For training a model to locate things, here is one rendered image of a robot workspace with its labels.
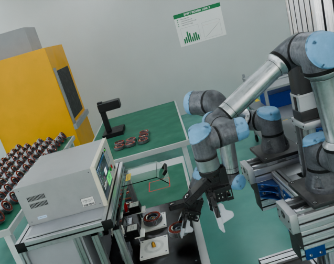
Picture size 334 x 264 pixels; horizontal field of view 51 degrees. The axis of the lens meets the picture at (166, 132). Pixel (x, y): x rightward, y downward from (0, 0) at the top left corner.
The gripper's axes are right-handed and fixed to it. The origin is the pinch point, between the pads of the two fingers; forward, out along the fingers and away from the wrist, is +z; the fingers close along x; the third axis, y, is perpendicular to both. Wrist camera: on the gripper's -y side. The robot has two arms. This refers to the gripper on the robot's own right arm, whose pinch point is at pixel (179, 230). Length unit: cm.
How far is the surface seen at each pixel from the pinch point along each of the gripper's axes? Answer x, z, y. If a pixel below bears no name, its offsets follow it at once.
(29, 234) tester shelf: -16, 8, -70
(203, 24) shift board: 532, -121, 60
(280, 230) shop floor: 92, 36, 104
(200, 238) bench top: 1.0, 2.9, 12.4
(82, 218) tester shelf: -14, -4, -48
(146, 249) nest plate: -0.6, 14.1, -13.8
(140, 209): 21.3, 4.8, -19.6
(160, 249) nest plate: -4.2, 10.4, -7.3
